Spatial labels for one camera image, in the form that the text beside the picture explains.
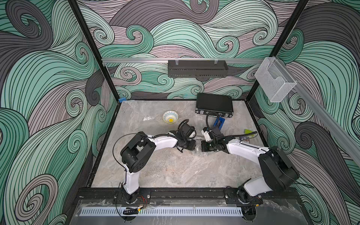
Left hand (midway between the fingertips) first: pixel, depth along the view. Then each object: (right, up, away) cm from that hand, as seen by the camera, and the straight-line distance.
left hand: (194, 145), depth 90 cm
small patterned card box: (+36, +3, +5) cm, 37 cm away
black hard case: (+13, +29, +25) cm, 41 cm away
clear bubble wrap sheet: (-14, -12, -5) cm, 19 cm away
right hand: (+3, -1, 0) cm, 3 cm away
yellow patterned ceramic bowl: (-17, +18, +17) cm, 30 cm away
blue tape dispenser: (+18, +14, +7) cm, 24 cm away
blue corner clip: (-61, +33, +32) cm, 77 cm away
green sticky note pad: (+40, +8, +11) cm, 42 cm away
